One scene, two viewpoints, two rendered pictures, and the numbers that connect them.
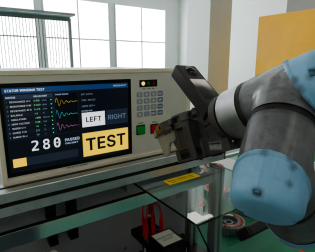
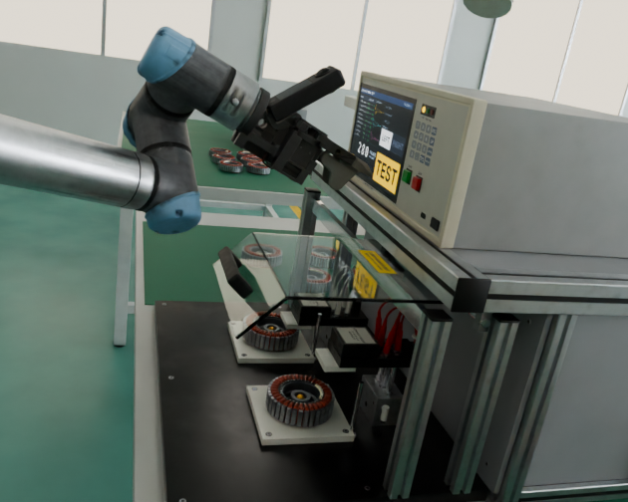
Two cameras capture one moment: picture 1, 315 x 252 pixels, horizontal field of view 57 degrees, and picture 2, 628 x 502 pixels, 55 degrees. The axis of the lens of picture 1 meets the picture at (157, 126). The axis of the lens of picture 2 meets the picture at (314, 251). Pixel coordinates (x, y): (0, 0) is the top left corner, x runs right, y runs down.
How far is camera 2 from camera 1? 120 cm
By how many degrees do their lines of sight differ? 101
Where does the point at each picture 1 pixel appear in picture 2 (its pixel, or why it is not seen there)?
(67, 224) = (335, 230)
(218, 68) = not seen: outside the picture
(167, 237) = (356, 336)
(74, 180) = (349, 190)
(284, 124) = not seen: hidden behind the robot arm
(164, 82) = (442, 115)
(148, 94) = (424, 127)
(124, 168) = (369, 207)
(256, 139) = not seen: hidden behind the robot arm
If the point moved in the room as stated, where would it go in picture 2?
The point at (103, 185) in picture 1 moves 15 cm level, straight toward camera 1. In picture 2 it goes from (357, 214) to (274, 199)
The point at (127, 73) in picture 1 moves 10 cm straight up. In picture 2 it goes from (416, 91) to (430, 23)
